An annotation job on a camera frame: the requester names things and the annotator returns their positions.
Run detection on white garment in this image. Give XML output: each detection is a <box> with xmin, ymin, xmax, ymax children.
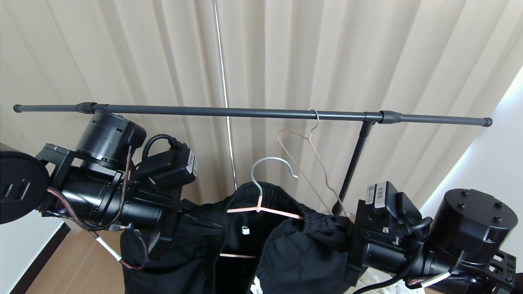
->
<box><xmin>360</xmin><ymin>269</ymin><xmax>409</xmax><ymax>294</ymax></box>

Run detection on black clothes rack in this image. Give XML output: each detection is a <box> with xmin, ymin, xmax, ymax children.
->
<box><xmin>12</xmin><ymin>102</ymin><xmax>494</xmax><ymax>217</ymax></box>

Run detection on beige curtain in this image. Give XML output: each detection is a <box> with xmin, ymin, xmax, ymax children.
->
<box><xmin>0</xmin><ymin>0</ymin><xmax>523</xmax><ymax>233</ymax></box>

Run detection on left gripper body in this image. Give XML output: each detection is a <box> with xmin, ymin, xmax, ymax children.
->
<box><xmin>122</xmin><ymin>181</ymin><xmax>185</xmax><ymax>261</ymax></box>

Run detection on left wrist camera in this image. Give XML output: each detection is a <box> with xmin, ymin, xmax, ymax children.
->
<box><xmin>135</xmin><ymin>134</ymin><xmax>199</xmax><ymax>189</ymax></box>

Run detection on black cable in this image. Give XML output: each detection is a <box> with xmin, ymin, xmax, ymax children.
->
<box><xmin>351</xmin><ymin>241</ymin><xmax>425</xmax><ymax>294</ymax></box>

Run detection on pink clothes hanger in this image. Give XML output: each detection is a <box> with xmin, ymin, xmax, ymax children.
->
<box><xmin>277</xmin><ymin>109</ymin><xmax>348</xmax><ymax>217</ymax></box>
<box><xmin>219</xmin><ymin>157</ymin><xmax>305</xmax><ymax>259</ymax></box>

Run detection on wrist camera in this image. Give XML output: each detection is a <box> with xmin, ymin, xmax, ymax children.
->
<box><xmin>135</xmin><ymin>134</ymin><xmax>199</xmax><ymax>189</ymax></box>
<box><xmin>365</xmin><ymin>181</ymin><xmax>434</xmax><ymax>245</ymax></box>

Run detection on black shorts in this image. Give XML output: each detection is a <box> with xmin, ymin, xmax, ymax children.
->
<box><xmin>120</xmin><ymin>182</ymin><xmax>368</xmax><ymax>294</ymax></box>

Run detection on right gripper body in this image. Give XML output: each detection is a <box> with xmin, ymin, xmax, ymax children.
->
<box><xmin>344</xmin><ymin>199</ymin><xmax>426</xmax><ymax>287</ymax></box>

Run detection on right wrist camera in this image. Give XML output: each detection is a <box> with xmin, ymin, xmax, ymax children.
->
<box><xmin>365</xmin><ymin>181</ymin><xmax>434</xmax><ymax>245</ymax></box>

